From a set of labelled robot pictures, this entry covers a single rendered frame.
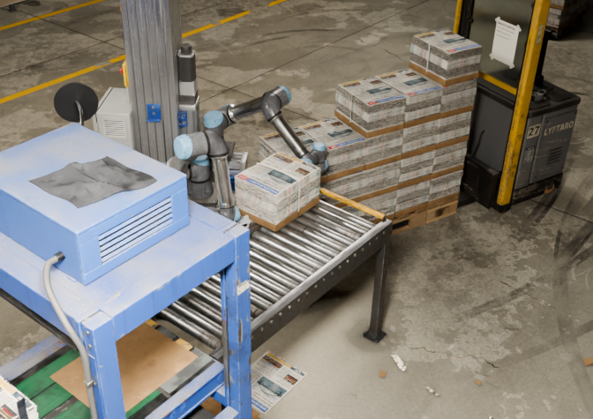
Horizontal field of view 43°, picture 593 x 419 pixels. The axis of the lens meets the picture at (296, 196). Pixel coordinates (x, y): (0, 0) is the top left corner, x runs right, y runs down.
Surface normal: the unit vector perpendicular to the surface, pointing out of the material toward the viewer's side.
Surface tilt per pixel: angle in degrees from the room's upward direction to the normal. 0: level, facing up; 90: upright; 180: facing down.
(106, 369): 90
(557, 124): 90
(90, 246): 90
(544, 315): 0
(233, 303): 90
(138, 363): 0
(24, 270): 0
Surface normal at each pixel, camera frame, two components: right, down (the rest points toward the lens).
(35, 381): 0.02, -0.85
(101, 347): 0.78, 0.35
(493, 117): -0.86, 0.26
